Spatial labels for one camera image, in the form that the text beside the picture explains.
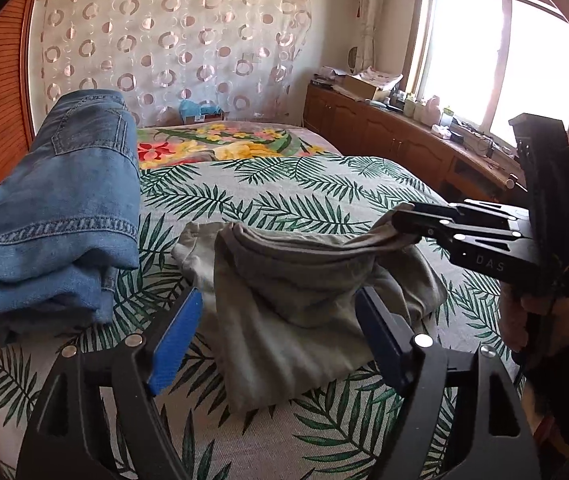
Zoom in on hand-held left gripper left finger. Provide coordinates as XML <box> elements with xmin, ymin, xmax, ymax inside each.
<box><xmin>14</xmin><ymin>286</ymin><xmax>205</xmax><ymax>480</ymax></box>

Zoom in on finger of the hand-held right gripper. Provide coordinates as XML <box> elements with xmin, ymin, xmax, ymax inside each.
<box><xmin>391</xmin><ymin>200</ymin><xmax>532</xmax><ymax>241</ymax></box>
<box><xmin>429</xmin><ymin>227</ymin><xmax>540</xmax><ymax>273</ymax></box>

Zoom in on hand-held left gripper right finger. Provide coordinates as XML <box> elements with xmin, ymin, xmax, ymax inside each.
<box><xmin>355</xmin><ymin>286</ymin><xmax>540</xmax><ymax>480</ymax></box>

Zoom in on grey shorts pants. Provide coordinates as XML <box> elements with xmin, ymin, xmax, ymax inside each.
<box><xmin>171</xmin><ymin>205</ymin><xmax>449</xmax><ymax>416</ymax></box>

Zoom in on person's right hand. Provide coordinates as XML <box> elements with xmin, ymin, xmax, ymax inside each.
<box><xmin>500</xmin><ymin>292</ymin><xmax>569</xmax><ymax>366</ymax></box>

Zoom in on long wooden cabinet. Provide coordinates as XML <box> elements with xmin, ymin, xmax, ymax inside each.
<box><xmin>304</xmin><ymin>82</ymin><xmax>530</xmax><ymax>201</ymax></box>

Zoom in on wooden-framed window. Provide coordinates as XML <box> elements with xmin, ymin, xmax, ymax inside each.
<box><xmin>404</xmin><ymin>0</ymin><xmax>569</xmax><ymax>161</ymax></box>

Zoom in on cardboard box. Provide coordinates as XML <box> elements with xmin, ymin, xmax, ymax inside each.
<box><xmin>341</xmin><ymin>74</ymin><xmax>390</xmax><ymax>101</ymax></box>

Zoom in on leaf-print bed sheet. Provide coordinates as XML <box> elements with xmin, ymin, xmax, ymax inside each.
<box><xmin>0</xmin><ymin>155</ymin><xmax>525</xmax><ymax>480</ymax></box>

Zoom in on blue denim jeans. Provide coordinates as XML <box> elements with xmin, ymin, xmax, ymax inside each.
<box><xmin>0</xmin><ymin>89</ymin><xmax>141</xmax><ymax>346</ymax></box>

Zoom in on floral pillow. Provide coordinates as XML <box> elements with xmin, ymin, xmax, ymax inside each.
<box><xmin>136</xmin><ymin>121</ymin><xmax>342</xmax><ymax>170</ymax></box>

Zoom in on white window curtain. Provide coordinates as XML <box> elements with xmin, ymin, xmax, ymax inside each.
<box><xmin>349</xmin><ymin>0</ymin><xmax>382</xmax><ymax>73</ymax></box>

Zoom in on blue plush toy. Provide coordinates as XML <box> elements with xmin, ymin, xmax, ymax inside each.
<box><xmin>178</xmin><ymin>99</ymin><xmax>222</xmax><ymax>121</ymax></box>

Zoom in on circle-patterned sheer curtain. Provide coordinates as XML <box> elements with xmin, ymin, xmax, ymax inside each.
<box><xmin>36</xmin><ymin>0</ymin><xmax>312</xmax><ymax>128</ymax></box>

